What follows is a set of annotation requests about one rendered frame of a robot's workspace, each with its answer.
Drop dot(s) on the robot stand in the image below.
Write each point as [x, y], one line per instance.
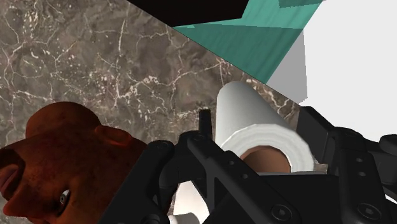
[186, 11]

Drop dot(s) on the brown teddy bear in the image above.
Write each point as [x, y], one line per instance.
[62, 161]

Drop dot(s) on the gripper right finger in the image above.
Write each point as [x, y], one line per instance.
[356, 167]

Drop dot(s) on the white rounded object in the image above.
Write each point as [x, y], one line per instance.
[187, 198]

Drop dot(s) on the white toilet paper roll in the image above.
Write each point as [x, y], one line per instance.
[245, 114]

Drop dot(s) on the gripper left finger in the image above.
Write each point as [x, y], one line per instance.
[217, 173]

